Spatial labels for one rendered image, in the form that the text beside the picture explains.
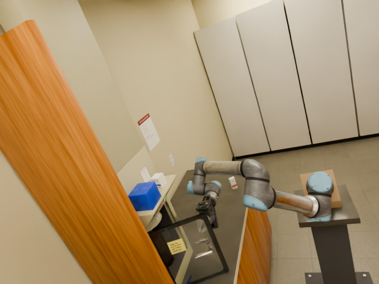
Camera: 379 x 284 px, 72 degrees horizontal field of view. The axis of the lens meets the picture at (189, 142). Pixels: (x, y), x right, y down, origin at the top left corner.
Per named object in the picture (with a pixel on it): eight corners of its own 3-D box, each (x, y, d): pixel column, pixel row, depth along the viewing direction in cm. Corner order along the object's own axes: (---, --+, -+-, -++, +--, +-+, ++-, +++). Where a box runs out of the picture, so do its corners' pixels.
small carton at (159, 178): (154, 188, 133) (150, 178, 131) (159, 182, 137) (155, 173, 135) (162, 187, 131) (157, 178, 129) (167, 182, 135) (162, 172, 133)
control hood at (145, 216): (139, 233, 121) (130, 216, 117) (165, 190, 148) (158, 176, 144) (160, 231, 116) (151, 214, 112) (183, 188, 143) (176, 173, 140)
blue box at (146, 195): (135, 212, 119) (127, 196, 116) (144, 198, 128) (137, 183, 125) (153, 210, 115) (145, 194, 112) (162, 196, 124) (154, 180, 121)
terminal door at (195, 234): (175, 290, 136) (145, 233, 122) (229, 271, 135) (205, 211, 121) (175, 292, 135) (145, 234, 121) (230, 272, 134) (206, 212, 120)
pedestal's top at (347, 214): (345, 189, 172) (344, 183, 170) (360, 223, 144) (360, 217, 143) (294, 195, 184) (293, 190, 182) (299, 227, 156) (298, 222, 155)
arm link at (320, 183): (331, 175, 148) (333, 171, 137) (331, 199, 145) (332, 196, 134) (308, 173, 154) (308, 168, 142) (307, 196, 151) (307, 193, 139)
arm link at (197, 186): (192, 176, 161) (209, 178, 157) (189, 194, 158) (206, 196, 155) (188, 173, 153) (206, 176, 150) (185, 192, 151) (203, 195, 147)
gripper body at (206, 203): (194, 209, 132) (200, 194, 142) (199, 222, 135) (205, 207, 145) (208, 208, 129) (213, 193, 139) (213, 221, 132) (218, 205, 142)
